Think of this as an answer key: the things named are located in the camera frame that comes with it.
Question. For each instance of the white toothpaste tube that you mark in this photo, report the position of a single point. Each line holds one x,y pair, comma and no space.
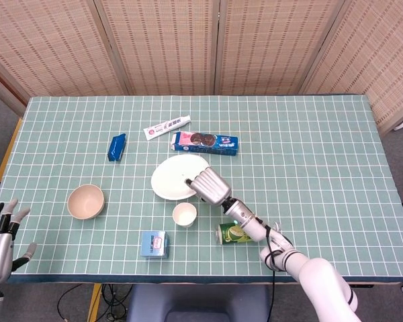
164,128

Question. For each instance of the beige bowl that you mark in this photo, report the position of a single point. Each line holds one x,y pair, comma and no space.
85,203

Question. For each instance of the blue cookie box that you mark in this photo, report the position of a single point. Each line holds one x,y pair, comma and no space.
205,142

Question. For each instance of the white paper plate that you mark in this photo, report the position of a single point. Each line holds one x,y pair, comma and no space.
171,174

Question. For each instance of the green label tea bottle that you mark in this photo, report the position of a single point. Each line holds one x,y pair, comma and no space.
231,234

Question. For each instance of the bamboo folding screen panel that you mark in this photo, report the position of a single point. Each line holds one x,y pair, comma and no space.
47,43
379,50
275,43
161,43

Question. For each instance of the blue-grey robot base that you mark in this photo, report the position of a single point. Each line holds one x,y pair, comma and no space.
194,302

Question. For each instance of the blue snack packet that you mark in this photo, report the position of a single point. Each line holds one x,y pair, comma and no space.
117,147

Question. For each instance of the green checked tablecloth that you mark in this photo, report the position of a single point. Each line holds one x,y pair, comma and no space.
305,167

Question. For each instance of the white paper cup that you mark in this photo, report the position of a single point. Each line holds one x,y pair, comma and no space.
184,214

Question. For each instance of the light blue cardboard box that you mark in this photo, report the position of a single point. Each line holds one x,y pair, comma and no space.
154,245

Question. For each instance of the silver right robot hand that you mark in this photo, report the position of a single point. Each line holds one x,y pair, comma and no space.
210,186

